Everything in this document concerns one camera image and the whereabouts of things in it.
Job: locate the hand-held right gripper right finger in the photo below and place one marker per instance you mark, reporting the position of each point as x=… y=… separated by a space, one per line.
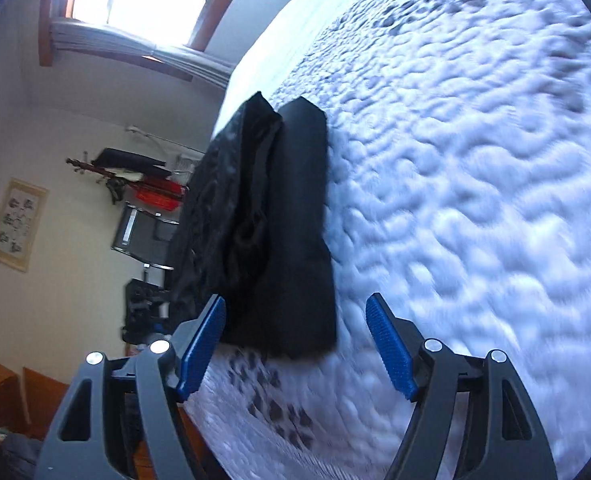
x=390 y=345

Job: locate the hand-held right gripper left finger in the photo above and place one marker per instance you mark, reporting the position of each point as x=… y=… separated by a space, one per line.
x=203 y=345

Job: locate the black pants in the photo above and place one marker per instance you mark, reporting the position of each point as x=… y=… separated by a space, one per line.
x=295 y=220

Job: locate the black equipment bag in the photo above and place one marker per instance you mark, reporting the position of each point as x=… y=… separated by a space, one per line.
x=143 y=310

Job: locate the black chrome chair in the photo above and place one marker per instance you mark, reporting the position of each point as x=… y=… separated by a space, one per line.
x=125 y=230

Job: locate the red hanging garment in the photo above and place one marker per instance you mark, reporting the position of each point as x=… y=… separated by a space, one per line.
x=158 y=192

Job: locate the white quilted bed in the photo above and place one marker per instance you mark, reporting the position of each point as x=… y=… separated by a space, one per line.
x=475 y=210

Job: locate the black hanging garment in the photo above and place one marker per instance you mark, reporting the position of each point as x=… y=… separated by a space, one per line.
x=128 y=157

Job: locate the brown wooden cabinet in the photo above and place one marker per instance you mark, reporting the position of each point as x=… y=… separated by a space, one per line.
x=5 y=395

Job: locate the grey pleated curtain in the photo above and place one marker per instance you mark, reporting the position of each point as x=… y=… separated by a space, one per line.
x=140 y=45

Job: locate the framed wall picture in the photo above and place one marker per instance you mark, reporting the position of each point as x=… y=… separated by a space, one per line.
x=17 y=222

